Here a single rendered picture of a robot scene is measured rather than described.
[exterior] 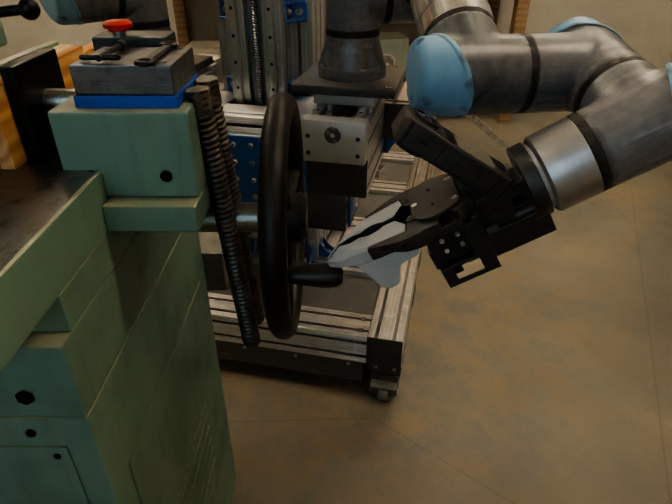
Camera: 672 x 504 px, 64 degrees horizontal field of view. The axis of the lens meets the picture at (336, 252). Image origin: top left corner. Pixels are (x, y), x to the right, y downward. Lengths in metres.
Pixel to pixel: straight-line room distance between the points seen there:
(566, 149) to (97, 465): 0.54
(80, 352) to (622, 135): 0.51
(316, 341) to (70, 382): 0.92
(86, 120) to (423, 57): 0.32
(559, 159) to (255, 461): 1.10
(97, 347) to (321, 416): 0.96
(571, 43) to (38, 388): 0.59
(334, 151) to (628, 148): 0.71
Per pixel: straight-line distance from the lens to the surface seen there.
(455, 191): 0.50
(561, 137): 0.50
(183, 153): 0.56
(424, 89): 0.52
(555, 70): 0.56
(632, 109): 0.51
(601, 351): 1.84
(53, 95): 0.65
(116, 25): 0.64
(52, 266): 0.51
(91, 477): 0.66
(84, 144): 0.59
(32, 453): 0.65
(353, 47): 1.19
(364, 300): 1.50
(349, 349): 1.39
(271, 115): 0.56
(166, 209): 0.57
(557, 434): 1.55
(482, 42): 0.54
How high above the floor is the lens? 1.12
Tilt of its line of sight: 32 degrees down
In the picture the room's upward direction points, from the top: straight up
